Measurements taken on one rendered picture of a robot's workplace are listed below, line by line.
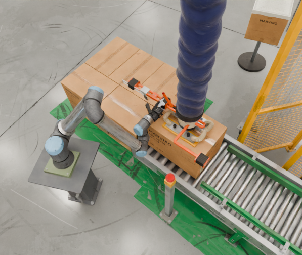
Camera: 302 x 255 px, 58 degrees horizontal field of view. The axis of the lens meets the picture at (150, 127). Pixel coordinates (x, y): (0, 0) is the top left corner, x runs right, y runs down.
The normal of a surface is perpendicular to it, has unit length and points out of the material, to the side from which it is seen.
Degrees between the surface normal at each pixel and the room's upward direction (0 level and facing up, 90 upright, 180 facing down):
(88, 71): 0
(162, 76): 0
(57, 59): 0
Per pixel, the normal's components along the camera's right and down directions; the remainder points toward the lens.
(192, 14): -0.55, 0.58
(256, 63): -0.04, -0.53
